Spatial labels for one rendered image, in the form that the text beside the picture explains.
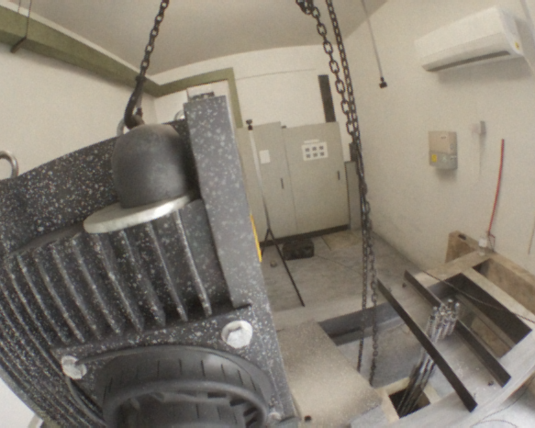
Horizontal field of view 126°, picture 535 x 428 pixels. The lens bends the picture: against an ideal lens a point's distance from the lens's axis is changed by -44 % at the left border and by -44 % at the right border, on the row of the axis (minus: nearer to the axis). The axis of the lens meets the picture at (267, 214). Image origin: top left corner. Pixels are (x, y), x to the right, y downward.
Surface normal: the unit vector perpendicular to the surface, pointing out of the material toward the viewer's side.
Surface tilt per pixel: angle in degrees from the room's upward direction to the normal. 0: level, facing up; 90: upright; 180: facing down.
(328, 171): 90
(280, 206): 90
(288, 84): 90
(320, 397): 0
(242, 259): 90
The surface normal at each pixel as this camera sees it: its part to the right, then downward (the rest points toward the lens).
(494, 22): -0.98, 0.18
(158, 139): 0.58, -0.40
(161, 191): 0.52, 0.17
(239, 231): 0.32, 0.24
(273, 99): 0.07, 0.29
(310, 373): -0.17, -0.94
